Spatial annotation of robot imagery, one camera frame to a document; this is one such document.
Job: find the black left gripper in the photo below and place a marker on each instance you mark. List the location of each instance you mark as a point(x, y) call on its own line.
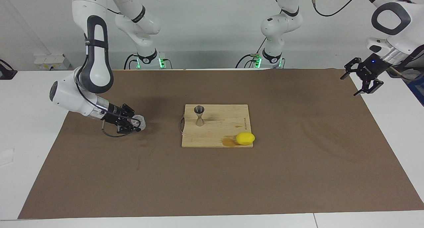
point(371, 69)

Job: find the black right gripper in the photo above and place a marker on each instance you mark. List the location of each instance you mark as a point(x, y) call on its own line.
point(116, 117)

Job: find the clear glass cup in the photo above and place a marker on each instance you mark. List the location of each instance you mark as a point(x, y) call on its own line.
point(140, 120)

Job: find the metal jigger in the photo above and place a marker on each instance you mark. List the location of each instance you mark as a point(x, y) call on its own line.
point(199, 122)

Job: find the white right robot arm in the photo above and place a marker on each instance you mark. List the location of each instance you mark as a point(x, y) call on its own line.
point(82, 16)

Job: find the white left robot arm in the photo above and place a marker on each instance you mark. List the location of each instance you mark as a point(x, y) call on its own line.
point(281, 22)

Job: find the black stand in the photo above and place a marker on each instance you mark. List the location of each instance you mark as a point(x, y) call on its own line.
point(419, 50)

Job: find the wooden cutting board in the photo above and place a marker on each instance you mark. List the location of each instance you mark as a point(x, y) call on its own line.
point(218, 132)

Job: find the brown table mat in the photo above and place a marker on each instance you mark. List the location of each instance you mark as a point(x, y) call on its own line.
point(212, 181)

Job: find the yellow lemon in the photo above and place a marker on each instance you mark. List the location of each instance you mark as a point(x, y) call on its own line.
point(245, 139)

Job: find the black clamp base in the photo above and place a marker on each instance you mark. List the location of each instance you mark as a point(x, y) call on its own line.
point(6, 74)

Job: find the white wall socket box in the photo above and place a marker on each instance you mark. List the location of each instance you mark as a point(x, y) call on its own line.
point(49, 60)

